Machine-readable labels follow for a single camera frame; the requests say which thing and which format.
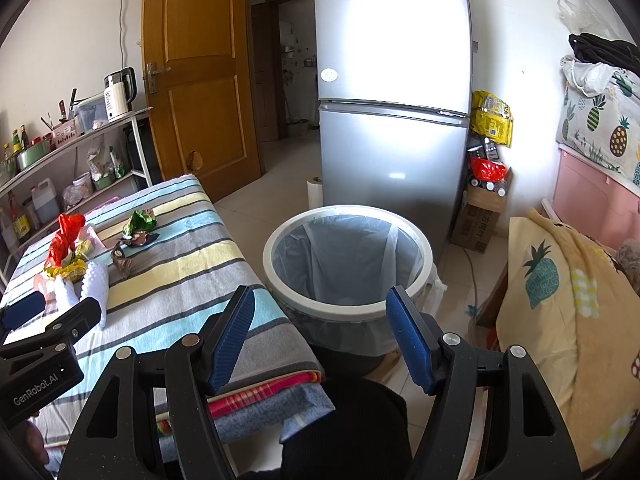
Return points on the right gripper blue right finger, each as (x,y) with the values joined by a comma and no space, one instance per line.
(414,338)

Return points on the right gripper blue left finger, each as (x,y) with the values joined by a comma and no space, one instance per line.
(222,337)

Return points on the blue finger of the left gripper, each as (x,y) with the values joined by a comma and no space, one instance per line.
(22,311)

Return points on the small yellow snack wrapper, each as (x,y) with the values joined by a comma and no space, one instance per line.
(72,270)

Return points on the white foam net sleeve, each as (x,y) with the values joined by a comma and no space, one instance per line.
(94,284)

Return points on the red plastic bag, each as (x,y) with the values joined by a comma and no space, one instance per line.
(63,240)

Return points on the small dark candy wrapper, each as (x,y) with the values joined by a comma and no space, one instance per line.
(121,262)

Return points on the brown snack wrapper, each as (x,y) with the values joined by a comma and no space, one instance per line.
(139,239)

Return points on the green snack wrapper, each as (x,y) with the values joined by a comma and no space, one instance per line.
(140,221)

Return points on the white round trash bin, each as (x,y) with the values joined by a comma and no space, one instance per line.
(330,269)

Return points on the metal kitchen shelf rack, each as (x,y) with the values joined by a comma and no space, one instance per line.
(68,162)

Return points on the left hand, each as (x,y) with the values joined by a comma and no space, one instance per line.
(34,441)

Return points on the striped tablecloth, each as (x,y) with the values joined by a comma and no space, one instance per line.
(176,283)

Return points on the white liquid jug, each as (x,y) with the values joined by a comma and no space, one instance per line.
(45,200)

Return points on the cardboard box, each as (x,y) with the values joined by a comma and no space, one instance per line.
(479,214)

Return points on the pineapple print yellow blanket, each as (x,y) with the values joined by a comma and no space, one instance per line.
(570,305)

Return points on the white paper roll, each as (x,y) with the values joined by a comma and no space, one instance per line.
(314,193)

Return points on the red bag on box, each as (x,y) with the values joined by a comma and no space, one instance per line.
(487,171)

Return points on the pink utensil box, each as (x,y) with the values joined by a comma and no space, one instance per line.
(65,132)

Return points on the clear plastic storage box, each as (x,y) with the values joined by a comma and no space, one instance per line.
(91,112)

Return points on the pink storage cabinet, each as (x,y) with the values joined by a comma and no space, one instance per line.
(594,201)

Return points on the yellow hanging bag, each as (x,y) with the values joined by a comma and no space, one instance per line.
(491,117)

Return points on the white electric kettle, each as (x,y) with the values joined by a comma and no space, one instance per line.
(120,90)

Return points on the wooden door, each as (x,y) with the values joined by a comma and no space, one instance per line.
(196,61)

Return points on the pineapple print white cloth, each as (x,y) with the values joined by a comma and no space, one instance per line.
(600,115)

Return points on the silver refrigerator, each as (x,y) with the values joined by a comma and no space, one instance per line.
(394,90)

